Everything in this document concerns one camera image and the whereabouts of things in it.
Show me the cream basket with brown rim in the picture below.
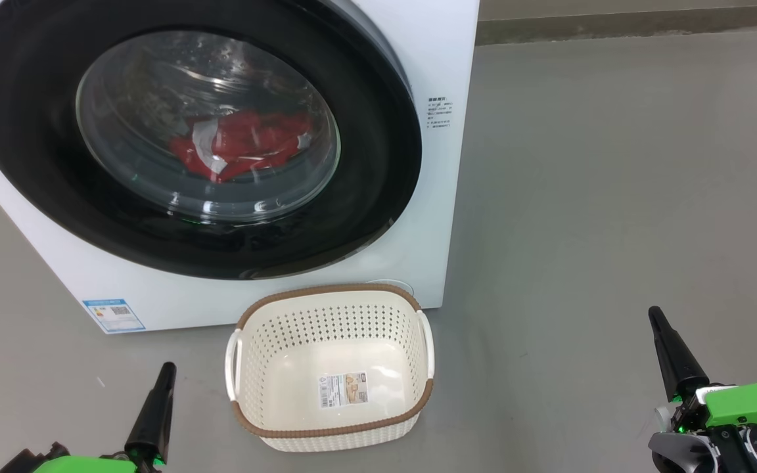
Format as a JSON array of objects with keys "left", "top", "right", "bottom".
[{"left": 225, "top": 284, "right": 435, "bottom": 453}]

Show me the round white filter cover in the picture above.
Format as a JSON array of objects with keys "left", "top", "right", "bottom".
[{"left": 365, "top": 279, "right": 414, "bottom": 296}]

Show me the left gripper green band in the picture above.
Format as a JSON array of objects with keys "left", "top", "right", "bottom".
[{"left": 34, "top": 361, "right": 177, "bottom": 473}]

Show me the blue energy label sticker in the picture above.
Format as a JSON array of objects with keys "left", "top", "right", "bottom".
[{"left": 82, "top": 299, "right": 147, "bottom": 334}]

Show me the black glass washer door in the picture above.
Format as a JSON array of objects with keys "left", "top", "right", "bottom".
[{"left": 0, "top": 0, "right": 423, "bottom": 281}]

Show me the printed instruction text sticker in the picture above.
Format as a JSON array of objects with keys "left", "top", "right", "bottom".
[{"left": 426, "top": 97, "right": 453, "bottom": 129}]

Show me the white printed product label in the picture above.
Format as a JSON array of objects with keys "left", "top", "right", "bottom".
[{"left": 319, "top": 371, "right": 369, "bottom": 409}]

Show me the red and white garment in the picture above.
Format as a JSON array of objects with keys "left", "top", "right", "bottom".
[{"left": 168, "top": 110, "right": 313, "bottom": 183}]

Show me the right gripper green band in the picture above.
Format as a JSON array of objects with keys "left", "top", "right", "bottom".
[{"left": 648, "top": 306, "right": 757, "bottom": 473}]

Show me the white front-load washing machine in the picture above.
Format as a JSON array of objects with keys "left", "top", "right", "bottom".
[{"left": 0, "top": 0, "right": 481, "bottom": 334}]

